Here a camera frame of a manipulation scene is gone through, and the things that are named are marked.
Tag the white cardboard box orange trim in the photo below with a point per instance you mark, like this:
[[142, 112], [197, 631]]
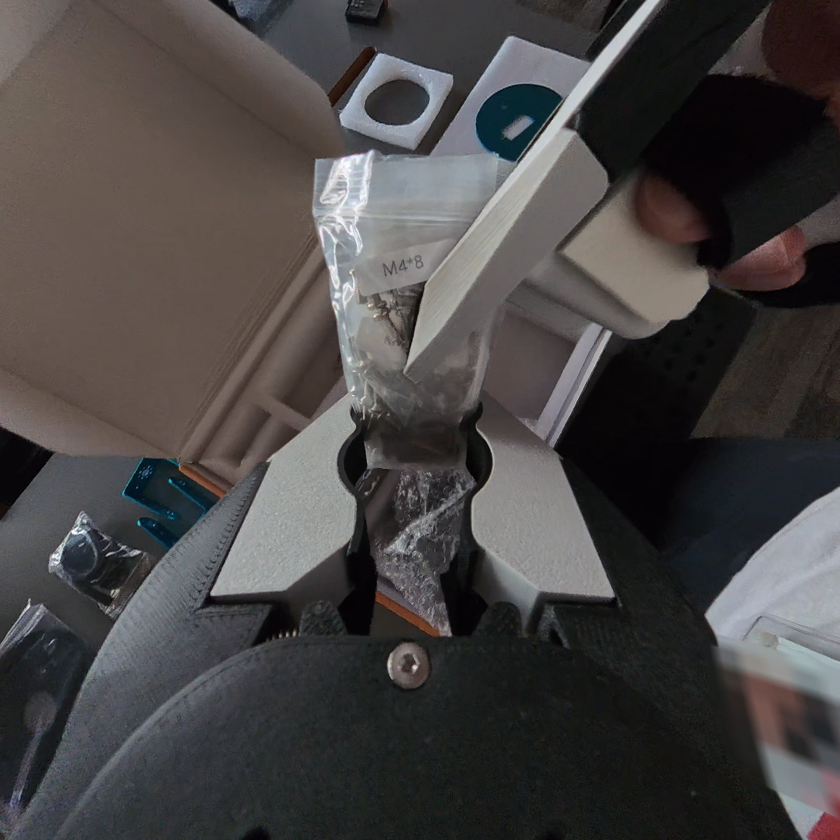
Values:
[[131, 229]]

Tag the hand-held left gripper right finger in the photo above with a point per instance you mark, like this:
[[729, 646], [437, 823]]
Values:
[[544, 525]]

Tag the white foam square with hole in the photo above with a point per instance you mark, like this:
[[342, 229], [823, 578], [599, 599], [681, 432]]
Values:
[[353, 113]]

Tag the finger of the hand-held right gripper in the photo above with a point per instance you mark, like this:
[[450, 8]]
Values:
[[485, 262]]

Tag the bubble wrap bag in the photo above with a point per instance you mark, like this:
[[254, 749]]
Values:
[[420, 525]]

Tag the person's white shirt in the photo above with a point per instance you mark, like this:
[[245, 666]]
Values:
[[787, 564]]

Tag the blue disc with square hole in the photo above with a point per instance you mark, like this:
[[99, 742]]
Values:
[[499, 111]]

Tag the person's right hand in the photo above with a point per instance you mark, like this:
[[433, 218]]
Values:
[[673, 210]]

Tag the black mesh chair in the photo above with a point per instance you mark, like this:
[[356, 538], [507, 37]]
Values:
[[676, 367]]

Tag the clear bag of black parts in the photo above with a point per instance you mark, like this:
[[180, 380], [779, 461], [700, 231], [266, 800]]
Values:
[[39, 669], [92, 558]]

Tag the clear bag of small screws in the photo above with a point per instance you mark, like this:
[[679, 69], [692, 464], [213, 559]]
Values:
[[394, 216]]

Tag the blue metal U bracket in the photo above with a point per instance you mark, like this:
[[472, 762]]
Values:
[[151, 479]]

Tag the person's dark trouser leg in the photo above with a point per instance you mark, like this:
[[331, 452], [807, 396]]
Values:
[[735, 499]]

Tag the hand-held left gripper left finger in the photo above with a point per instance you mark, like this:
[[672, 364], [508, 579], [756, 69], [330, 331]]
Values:
[[289, 525]]

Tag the white foam tray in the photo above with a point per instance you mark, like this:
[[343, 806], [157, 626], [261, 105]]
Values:
[[505, 59]]

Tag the small black device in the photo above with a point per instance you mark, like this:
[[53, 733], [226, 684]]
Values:
[[366, 9]]

